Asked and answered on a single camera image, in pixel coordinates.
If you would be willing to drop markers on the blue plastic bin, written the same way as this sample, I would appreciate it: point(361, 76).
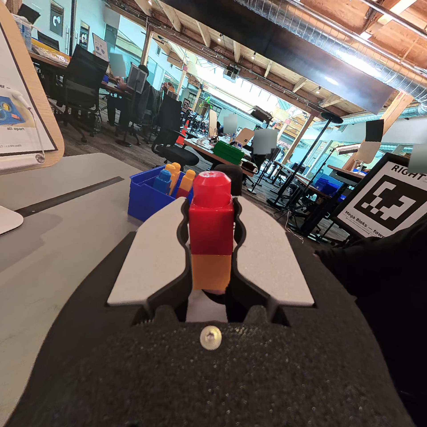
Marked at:
point(146, 200)

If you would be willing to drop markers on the black rounded chair back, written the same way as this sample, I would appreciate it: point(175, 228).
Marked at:
point(235, 176)

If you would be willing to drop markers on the instruction sheet on white stand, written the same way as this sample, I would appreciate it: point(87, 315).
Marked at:
point(41, 100)

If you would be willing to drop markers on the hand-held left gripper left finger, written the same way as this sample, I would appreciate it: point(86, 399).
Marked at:
point(151, 263)

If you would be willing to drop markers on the black framed marker sign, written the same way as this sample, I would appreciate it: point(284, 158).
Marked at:
point(383, 200)

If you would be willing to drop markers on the person's right forearm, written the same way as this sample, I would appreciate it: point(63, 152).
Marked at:
point(383, 283)

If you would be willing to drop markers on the yellow mega block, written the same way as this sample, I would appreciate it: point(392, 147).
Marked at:
point(174, 173)
point(210, 272)
point(188, 178)

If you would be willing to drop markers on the wooden work table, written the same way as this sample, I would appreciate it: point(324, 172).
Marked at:
point(206, 151)

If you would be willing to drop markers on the green plastic bin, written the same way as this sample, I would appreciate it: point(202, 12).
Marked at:
point(228, 153)

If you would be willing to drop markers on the orange traffic cone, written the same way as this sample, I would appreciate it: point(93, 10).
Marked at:
point(182, 136)

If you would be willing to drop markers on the red mega block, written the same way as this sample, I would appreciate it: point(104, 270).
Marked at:
point(182, 193)
point(210, 230)

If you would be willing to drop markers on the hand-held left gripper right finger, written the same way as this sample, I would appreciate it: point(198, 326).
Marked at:
point(270, 263)

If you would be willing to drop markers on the ceiling projector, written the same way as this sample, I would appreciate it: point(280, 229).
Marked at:
point(232, 71)

